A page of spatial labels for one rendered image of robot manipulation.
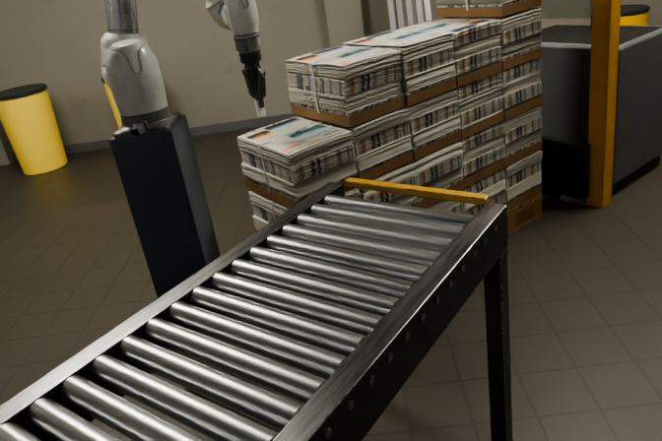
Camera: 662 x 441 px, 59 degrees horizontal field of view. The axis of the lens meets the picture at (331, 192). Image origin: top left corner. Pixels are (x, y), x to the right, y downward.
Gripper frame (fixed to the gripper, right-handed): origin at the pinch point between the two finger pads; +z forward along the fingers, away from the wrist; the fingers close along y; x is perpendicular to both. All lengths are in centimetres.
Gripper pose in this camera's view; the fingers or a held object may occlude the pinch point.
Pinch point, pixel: (260, 107)
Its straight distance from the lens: 214.8
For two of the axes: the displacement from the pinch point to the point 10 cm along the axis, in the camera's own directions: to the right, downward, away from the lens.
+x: -7.8, 3.4, -5.2
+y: -6.1, -2.3, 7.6
